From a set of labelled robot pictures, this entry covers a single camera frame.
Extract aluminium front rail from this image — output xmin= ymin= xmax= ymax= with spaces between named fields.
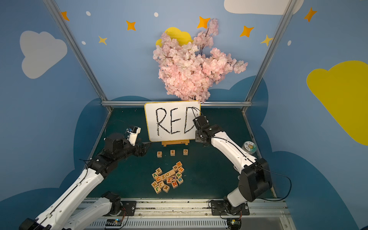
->
xmin=86 ymin=198 xmax=296 ymax=230

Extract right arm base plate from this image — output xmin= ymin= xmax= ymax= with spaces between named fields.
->
xmin=209 ymin=200 xmax=250 ymax=216

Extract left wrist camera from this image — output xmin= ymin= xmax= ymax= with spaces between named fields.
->
xmin=127 ymin=126 xmax=141 ymax=146

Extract wooden whiteboard easel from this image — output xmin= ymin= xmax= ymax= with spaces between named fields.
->
xmin=162 ymin=140 xmax=190 ymax=147

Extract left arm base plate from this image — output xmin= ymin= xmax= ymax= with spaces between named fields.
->
xmin=111 ymin=200 xmax=137 ymax=217

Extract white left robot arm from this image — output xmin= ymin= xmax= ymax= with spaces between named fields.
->
xmin=19 ymin=132 xmax=151 ymax=230

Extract whiteboard with word RED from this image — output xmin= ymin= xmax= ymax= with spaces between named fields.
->
xmin=144 ymin=101 xmax=201 ymax=142

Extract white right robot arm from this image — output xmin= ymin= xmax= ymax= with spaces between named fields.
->
xmin=193 ymin=115 xmax=273 ymax=208

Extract pink cherry blossom tree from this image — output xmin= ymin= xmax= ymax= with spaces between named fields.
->
xmin=153 ymin=18 xmax=248 ymax=102

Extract wooden block pile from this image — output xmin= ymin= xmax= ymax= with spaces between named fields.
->
xmin=151 ymin=161 xmax=185 ymax=194

